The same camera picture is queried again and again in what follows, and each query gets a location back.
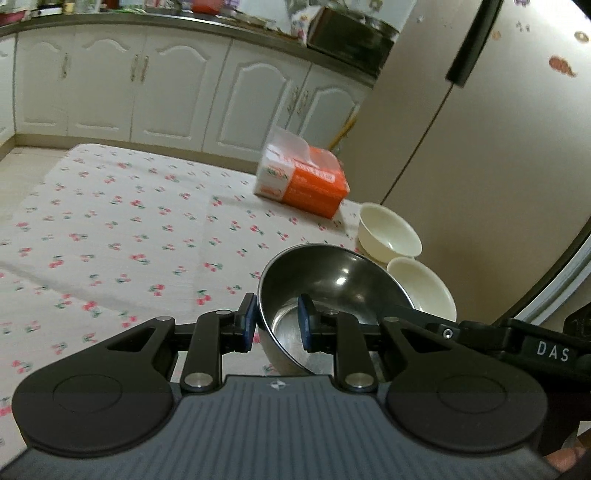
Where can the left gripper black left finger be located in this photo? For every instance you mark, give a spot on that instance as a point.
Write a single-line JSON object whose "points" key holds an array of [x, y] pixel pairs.
{"points": [[213, 335]]}

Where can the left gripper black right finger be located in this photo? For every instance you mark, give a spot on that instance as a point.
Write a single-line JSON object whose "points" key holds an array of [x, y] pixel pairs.
{"points": [[338, 334]]}

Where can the stainless steel bowl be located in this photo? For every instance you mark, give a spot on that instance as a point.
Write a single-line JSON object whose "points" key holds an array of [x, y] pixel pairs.
{"points": [[336, 279]]}

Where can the cream bowl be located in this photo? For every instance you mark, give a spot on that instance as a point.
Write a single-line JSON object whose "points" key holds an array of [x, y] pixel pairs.
{"points": [[385, 235], [424, 287]]}

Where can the white kitchen cabinets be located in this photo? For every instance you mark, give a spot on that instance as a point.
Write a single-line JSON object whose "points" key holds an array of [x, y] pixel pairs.
{"points": [[145, 83]]}

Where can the person's hand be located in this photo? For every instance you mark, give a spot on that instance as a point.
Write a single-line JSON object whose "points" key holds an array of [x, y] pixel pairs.
{"points": [[565, 459]]}

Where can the cherry print tablecloth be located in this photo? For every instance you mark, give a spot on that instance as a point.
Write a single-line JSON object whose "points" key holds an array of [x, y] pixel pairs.
{"points": [[111, 238]]}

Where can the orange white tissue pack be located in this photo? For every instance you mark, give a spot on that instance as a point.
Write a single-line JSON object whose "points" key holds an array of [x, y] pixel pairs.
{"points": [[300, 175]]}

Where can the beige refrigerator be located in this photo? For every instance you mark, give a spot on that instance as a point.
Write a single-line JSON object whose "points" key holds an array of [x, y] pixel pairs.
{"points": [[477, 132]]}

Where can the dark metal tray box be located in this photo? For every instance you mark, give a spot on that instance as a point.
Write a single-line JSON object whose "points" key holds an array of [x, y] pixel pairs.
{"points": [[357, 39]]}

